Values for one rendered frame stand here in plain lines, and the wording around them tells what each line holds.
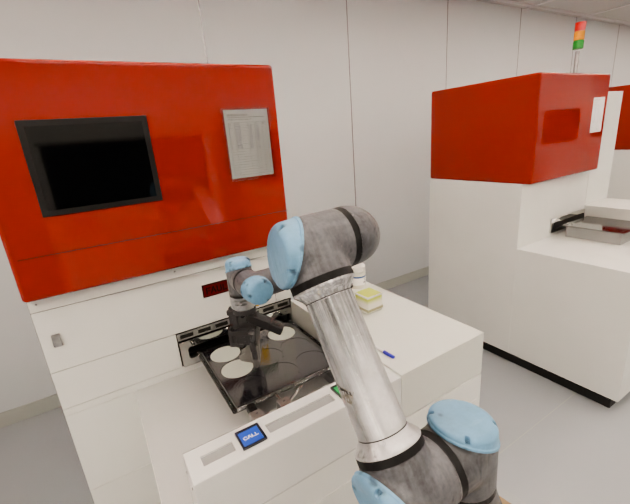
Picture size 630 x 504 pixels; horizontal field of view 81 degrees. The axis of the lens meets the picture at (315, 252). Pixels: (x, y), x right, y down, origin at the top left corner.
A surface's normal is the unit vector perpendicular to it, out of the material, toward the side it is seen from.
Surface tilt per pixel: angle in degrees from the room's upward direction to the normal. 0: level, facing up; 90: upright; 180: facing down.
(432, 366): 90
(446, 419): 6
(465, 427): 6
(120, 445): 90
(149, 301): 90
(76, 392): 90
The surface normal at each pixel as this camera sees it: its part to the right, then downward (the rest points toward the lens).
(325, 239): 0.39, -0.32
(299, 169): 0.53, 0.22
